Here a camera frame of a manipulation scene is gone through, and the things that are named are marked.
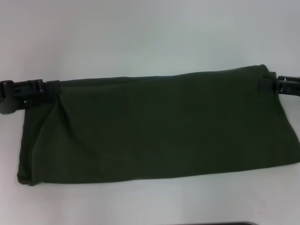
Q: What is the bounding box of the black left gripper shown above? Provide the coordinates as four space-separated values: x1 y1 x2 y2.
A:
0 79 61 115

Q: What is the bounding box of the dark green t-shirt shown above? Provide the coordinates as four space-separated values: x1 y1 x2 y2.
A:
16 63 300 188

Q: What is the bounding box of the dark flat panel edge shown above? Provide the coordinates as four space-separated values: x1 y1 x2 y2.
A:
205 221 255 225

